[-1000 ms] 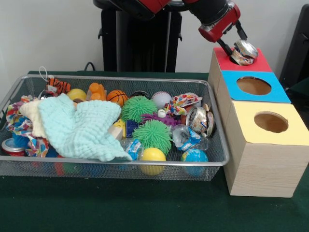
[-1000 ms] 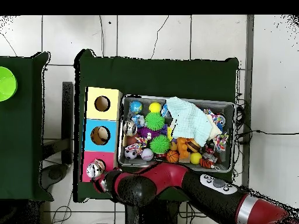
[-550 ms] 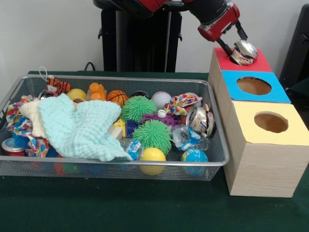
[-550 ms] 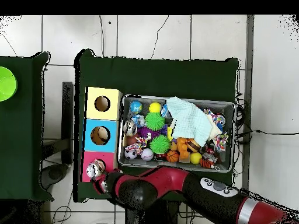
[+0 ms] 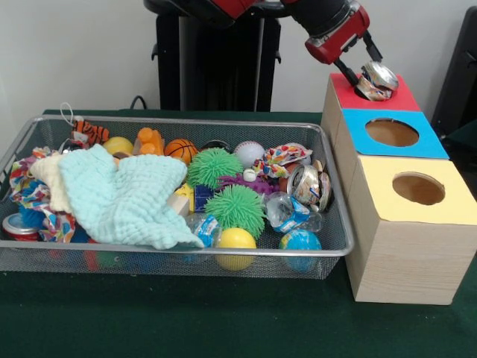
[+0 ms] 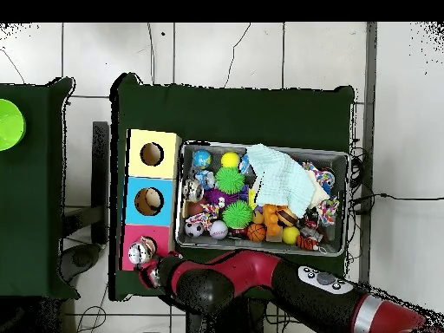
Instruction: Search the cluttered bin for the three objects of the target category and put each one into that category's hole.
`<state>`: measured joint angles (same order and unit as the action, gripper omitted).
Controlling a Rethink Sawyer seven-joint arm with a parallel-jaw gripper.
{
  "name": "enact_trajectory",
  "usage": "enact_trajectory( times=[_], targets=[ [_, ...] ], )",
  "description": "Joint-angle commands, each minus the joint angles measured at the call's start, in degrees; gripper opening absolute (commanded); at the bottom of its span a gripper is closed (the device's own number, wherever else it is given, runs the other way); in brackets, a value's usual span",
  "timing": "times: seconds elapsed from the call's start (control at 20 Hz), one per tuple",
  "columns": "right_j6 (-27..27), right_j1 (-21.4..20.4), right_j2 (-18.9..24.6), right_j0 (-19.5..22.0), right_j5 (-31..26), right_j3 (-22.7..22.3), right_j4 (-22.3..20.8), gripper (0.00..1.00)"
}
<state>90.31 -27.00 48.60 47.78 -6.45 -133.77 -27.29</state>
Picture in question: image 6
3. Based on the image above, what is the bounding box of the blue globe ball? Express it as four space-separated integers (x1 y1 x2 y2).
192 149 212 170

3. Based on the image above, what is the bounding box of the dark green side tablecloth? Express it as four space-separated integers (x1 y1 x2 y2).
0 76 81 301

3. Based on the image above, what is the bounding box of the black flat panel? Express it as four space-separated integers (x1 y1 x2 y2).
91 121 110 244

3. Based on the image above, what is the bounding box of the black power cable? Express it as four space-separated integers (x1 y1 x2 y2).
349 193 444 202

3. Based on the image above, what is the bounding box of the yellow ball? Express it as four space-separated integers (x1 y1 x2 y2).
281 225 301 245
220 151 241 169

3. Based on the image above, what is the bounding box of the wooden three-hole box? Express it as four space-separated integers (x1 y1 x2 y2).
119 128 182 272

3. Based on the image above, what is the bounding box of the lime green bowl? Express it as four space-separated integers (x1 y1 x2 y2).
0 98 28 152

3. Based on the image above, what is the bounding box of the mint waffle cloth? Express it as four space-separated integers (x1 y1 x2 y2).
246 143 316 219

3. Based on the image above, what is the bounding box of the crushed silver can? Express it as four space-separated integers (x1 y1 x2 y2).
182 177 206 204
127 236 157 266

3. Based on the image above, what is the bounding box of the small orange basketball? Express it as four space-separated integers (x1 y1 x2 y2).
246 223 267 243

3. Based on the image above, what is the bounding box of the grey stand base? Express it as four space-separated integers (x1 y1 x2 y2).
60 242 103 282

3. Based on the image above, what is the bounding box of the green spiky ball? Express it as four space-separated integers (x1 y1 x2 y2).
221 199 255 230
214 166 246 195

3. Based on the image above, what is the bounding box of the tiger plush toy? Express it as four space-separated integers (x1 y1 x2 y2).
297 235 319 251

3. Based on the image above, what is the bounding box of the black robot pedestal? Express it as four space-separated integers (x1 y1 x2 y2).
185 297 270 333

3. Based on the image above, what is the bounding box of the cream cloth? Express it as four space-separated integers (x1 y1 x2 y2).
307 169 330 210

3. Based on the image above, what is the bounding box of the shallow mesh bin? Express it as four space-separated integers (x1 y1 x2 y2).
175 140 349 258

